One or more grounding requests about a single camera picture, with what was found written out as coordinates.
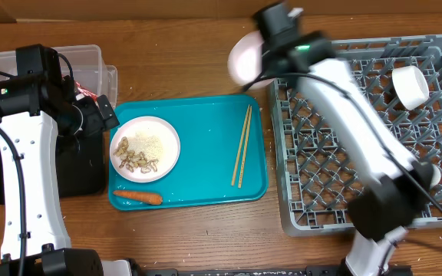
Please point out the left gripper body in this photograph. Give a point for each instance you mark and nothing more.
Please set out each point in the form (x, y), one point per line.
(93, 123)

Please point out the red snack wrapper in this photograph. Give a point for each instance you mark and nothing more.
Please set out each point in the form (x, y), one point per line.
(84, 92)

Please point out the white round plate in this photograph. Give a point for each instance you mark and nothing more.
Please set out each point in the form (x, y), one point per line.
(153, 126)

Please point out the wooden chopstick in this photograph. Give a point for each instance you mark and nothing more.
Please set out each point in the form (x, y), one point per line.
(245, 149)
(243, 131)

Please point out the white paper cup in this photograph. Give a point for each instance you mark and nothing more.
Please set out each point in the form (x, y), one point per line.
(436, 177)

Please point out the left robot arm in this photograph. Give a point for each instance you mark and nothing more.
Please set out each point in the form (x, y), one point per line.
(42, 113)

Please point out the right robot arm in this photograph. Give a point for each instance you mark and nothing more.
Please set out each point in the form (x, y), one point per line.
(396, 184)

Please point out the grey dishwasher rack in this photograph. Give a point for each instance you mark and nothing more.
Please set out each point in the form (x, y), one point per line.
(316, 179)

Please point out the black plastic tray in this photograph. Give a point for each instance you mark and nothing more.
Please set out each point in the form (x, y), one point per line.
(80, 165)

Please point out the clear plastic bin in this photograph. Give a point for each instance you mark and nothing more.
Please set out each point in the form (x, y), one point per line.
(90, 72)

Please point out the peanut shells pile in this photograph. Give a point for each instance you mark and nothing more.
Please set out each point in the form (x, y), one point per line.
(132, 160)

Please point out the rice pile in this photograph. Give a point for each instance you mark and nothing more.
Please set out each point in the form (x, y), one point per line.
(150, 146)

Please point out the orange carrot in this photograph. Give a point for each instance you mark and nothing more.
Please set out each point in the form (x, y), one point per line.
(144, 197)

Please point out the teal serving tray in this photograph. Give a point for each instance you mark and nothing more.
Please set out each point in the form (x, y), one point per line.
(209, 129)

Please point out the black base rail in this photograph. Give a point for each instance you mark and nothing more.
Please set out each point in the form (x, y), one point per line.
(318, 270)

